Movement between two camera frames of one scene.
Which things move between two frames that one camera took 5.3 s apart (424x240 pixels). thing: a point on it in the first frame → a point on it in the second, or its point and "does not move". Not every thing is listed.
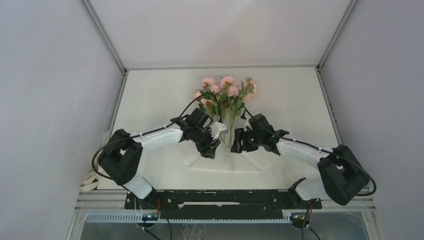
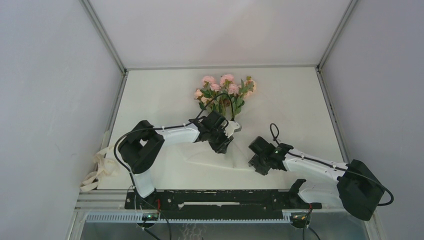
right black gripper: x=240 y=134 → x=261 y=169
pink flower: x=207 y=99 does not move
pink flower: x=245 y=92 does not move
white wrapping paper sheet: x=290 y=99 does not move
